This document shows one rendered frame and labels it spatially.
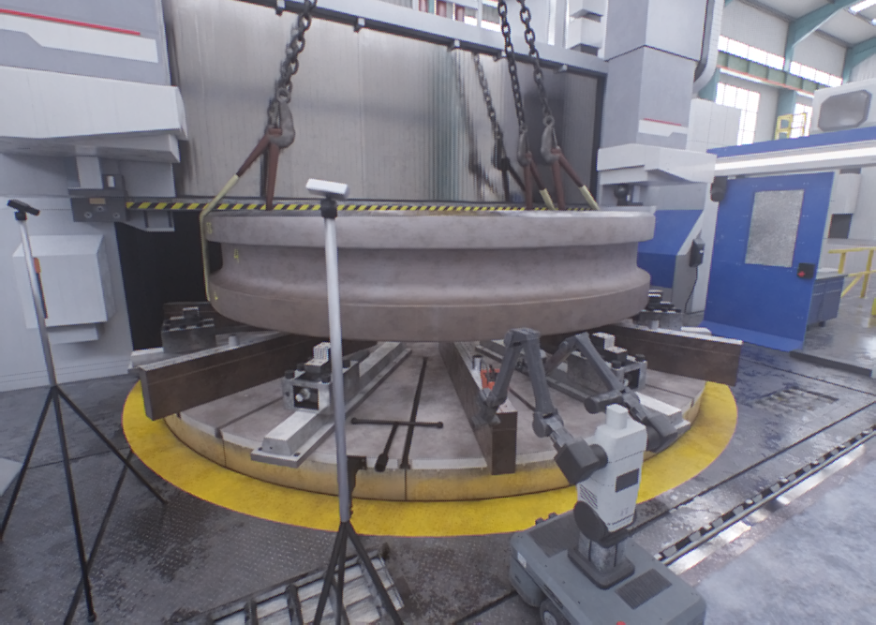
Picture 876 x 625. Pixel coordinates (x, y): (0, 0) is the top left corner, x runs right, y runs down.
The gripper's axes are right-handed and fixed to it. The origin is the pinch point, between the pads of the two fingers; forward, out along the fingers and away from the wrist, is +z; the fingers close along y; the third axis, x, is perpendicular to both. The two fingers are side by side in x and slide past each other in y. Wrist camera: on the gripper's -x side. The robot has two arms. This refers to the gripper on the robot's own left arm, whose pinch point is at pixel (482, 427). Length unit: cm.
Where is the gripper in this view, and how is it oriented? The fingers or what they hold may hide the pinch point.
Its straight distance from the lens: 222.2
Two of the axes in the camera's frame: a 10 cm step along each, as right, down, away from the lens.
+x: 3.9, 6.4, -6.6
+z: -2.3, 7.6, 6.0
